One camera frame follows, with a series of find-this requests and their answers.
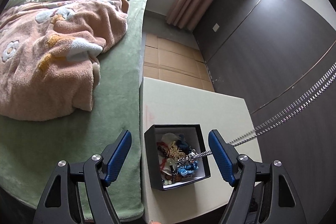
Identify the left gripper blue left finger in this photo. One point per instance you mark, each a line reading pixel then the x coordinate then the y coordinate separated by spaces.
pixel 60 201

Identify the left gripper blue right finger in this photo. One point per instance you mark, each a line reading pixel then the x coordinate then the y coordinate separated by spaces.
pixel 262 193

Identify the black jewelry box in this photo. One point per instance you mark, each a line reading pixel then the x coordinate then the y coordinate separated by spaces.
pixel 183 163

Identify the white low table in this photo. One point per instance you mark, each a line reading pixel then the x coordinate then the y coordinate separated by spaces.
pixel 162 102

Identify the dark grey wardrobe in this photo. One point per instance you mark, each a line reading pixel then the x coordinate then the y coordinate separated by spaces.
pixel 269 52

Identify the pink fleece blanket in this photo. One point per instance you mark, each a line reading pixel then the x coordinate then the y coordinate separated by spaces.
pixel 49 55

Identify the bed with green sheet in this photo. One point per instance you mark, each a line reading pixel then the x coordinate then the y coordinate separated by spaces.
pixel 31 150

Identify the flattened cardboard sheets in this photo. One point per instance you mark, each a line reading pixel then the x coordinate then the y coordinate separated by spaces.
pixel 175 63

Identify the white wall socket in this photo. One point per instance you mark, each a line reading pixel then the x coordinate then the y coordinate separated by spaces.
pixel 215 27

